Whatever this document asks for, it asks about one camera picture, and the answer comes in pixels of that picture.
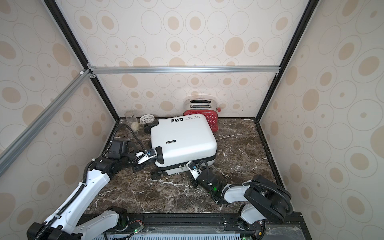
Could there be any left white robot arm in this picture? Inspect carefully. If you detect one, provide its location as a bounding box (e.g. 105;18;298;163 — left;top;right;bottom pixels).
27;140;157;240

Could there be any glass jar with rice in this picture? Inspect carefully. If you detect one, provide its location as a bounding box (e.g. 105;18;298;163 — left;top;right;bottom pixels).
125;111;140;132

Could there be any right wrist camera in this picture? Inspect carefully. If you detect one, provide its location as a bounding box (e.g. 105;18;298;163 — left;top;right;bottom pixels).
186;161;201;180

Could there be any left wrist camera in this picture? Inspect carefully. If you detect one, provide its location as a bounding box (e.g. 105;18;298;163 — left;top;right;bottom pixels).
136;149;158;165

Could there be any aluminium frame rail left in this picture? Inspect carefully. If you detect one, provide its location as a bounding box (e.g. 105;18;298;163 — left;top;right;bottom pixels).
1;70;91;175

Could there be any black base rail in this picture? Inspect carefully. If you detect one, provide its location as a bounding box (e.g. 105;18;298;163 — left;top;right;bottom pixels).
77;211;304;233

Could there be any aluminium frame rail back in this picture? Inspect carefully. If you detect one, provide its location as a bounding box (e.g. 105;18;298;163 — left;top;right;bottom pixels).
91;66;280;74

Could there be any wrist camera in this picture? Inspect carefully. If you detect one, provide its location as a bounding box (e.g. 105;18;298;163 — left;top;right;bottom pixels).
186;161;201;180
136;149;158;165

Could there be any aluminium frame rail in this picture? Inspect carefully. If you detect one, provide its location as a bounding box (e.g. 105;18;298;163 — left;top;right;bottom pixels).
1;70;91;175
91;66;280;74

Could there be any red polka-dot toaster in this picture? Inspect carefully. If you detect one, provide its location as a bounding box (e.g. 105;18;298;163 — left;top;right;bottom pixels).
183;99;221;132

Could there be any white patterned bowl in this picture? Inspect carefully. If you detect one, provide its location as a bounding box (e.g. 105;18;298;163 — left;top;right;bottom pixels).
140;114;155;125

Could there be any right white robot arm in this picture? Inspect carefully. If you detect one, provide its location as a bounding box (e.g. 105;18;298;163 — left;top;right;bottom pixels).
185;161;294;225

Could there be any white hard-shell suitcase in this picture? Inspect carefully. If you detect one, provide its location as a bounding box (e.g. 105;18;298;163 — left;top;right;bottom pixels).
144;114;217;180

